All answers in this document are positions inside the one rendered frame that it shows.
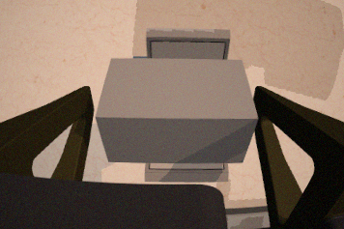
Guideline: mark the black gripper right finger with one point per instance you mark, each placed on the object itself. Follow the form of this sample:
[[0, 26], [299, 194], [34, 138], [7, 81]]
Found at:
[[322, 138]]

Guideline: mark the grey metal block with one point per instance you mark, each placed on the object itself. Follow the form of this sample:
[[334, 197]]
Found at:
[[176, 111]]

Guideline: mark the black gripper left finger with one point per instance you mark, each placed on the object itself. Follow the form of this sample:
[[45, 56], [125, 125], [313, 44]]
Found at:
[[25, 136]]

